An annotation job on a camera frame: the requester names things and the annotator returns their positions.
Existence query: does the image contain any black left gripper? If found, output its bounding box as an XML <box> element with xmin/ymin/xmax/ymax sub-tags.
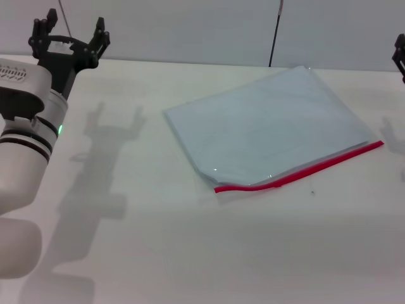
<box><xmin>27</xmin><ymin>8</ymin><xmax>111</xmax><ymax>101</ymax></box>

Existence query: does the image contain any left wrist camera housing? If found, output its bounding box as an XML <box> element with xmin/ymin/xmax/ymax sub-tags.
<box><xmin>0</xmin><ymin>61</ymin><xmax>51</xmax><ymax>123</ymax></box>

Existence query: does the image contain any clear document bag red zip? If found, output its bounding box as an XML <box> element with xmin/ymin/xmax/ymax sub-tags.
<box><xmin>163</xmin><ymin>65</ymin><xmax>385</xmax><ymax>194</ymax></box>

